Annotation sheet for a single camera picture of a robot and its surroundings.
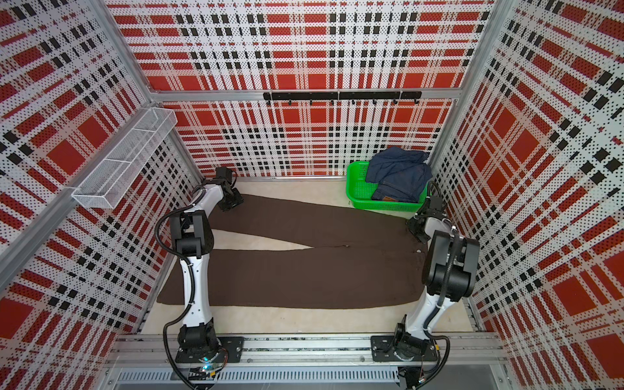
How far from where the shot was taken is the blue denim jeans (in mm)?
1132

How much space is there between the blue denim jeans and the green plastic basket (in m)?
0.02

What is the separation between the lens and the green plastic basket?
1074 mm
